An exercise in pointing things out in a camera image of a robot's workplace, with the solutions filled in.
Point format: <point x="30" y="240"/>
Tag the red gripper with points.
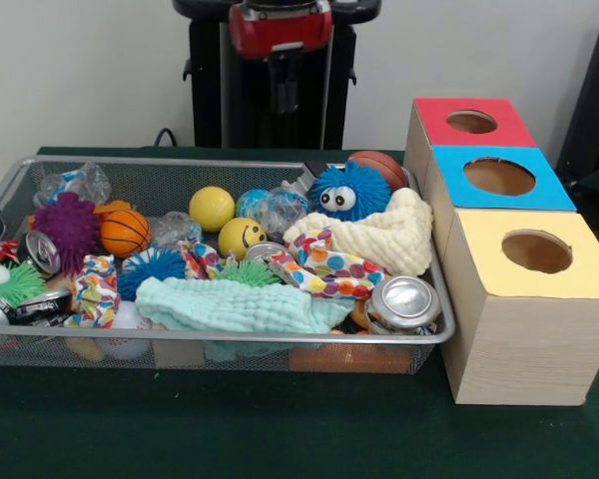
<point x="279" y="35"/>

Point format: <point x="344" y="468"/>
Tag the cream knit cloth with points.
<point x="389" y="239"/>

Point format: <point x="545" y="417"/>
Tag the polka dot cloth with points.
<point x="339" y="277"/>

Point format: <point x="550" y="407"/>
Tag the shallow silver mesh bin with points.
<point x="259" y="356"/>

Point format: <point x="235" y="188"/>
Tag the wooden box with three holes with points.
<point x="524" y="349"/>

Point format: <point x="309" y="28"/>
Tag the yellow smiley ball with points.
<point x="240" y="239"/>

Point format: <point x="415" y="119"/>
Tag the orange toy basketball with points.
<point x="126" y="233"/>

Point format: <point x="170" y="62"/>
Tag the mint green cloth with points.
<point x="229" y="307"/>

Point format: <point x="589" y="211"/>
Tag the silver drink can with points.
<point x="404" y="299"/>

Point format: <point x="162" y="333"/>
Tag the purple spiky ball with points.
<point x="67" y="229"/>

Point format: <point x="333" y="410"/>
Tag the black upright board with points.
<point x="594" y="100"/>

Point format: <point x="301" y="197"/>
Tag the green fuzzy toy with eyes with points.
<point x="22" y="284"/>

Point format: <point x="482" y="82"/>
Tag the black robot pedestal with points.
<point x="204" y="100"/>

